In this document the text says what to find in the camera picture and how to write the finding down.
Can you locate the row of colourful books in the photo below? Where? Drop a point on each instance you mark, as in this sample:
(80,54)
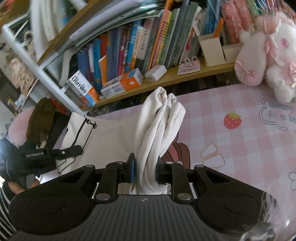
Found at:
(150,39)

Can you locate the pink plush cushion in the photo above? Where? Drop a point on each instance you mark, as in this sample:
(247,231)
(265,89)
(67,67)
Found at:
(19,127)

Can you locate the brown cloth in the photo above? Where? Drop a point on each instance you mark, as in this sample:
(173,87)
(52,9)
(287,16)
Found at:
(40,122)

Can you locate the white ribbed garment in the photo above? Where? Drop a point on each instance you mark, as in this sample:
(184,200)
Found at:
(157,129)

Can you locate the person's left hand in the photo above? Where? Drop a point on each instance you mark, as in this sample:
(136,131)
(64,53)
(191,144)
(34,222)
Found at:
(16,188)

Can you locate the long white orange box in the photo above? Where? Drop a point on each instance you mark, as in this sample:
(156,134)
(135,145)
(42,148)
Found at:
(121,83)

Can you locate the white shelf frame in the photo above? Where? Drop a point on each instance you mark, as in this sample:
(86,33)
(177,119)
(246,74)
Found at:
(39,71)

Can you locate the wooden bookshelf board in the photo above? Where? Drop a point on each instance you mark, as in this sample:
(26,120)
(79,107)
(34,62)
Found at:
(166,78)

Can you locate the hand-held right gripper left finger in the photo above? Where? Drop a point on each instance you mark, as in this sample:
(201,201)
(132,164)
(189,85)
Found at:
(132,170)

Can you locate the pink checked bed sheet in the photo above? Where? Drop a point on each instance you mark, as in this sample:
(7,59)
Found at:
(231,150)

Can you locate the white and pink plush toy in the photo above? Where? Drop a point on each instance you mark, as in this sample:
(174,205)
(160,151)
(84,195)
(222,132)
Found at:
(275,53)

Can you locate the orange pen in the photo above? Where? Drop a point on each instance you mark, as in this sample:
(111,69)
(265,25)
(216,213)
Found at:
(218,27)

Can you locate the pink card with scissors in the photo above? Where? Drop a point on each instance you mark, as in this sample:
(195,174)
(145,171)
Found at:
(188,66)

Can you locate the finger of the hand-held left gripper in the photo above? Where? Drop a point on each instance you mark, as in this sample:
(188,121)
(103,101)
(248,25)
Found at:
(67,151)
(57,132)

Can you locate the red plastic toy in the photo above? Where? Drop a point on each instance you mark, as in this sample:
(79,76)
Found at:
(57,106)

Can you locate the stack of magazines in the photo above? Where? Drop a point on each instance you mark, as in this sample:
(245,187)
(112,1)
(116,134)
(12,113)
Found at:
(111,20)

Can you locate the low white pen holder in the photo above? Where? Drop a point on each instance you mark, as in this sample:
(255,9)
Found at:
(231,53)

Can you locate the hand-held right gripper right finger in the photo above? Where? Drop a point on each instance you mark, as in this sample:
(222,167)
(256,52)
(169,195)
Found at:
(158,173)

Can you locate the small white box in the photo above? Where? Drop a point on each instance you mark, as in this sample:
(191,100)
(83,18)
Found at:
(156,73)

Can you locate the tall white orange box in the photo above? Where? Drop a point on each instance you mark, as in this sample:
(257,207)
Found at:
(82,89)

